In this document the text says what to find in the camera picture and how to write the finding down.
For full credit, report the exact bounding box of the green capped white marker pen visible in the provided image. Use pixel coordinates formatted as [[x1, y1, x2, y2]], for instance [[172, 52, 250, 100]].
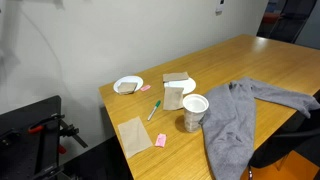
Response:
[[147, 100, 161, 121]]

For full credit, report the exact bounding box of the white paper cup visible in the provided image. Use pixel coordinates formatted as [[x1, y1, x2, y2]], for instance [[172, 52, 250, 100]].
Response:
[[183, 94, 209, 132]]

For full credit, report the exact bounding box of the pink packet near plate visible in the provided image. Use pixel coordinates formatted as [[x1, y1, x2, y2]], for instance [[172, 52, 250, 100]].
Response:
[[140, 85, 151, 91]]

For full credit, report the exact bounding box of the brown napkin on centre plate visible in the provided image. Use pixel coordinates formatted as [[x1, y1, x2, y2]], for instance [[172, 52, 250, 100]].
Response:
[[163, 72, 189, 82]]

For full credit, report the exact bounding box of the brown napkin on plate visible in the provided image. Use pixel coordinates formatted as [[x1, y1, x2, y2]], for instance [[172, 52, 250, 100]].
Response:
[[163, 72, 189, 82], [118, 82, 137, 94]]

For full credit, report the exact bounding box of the white plate centre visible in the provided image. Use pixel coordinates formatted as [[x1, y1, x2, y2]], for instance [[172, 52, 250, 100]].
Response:
[[164, 78, 196, 94]]

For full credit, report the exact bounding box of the brown napkin on near plate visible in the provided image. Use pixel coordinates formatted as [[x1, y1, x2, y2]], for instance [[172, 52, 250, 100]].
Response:
[[118, 82, 137, 94]]

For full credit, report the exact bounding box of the brown napkin at table edge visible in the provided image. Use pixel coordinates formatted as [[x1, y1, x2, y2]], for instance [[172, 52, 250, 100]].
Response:
[[118, 117, 152, 158]]

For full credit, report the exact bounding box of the grey sweater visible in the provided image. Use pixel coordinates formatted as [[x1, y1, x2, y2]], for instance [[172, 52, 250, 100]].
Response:
[[201, 77, 320, 180]]

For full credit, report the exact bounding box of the black red bar clamp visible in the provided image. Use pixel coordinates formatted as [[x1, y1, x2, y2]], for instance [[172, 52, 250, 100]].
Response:
[[28, 113, 88, 148]]

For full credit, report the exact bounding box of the dark background chair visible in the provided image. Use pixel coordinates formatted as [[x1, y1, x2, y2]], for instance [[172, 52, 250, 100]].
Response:
[[268, 0, 318, 43]]

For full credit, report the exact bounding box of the black office chair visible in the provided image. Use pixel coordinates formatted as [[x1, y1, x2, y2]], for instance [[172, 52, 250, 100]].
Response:
[[248, 109, 320, 180]]

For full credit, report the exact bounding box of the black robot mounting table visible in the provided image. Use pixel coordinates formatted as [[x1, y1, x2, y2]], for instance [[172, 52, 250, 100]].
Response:
[[0, 96, 63, 180]]

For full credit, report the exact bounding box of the white plate near wall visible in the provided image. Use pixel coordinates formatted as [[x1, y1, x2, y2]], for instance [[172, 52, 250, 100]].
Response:
[[113, 76, 144, 94]]

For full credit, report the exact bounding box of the white wall switch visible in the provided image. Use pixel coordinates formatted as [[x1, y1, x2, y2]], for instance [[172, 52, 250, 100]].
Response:
[[215, 0, 225, 14]]

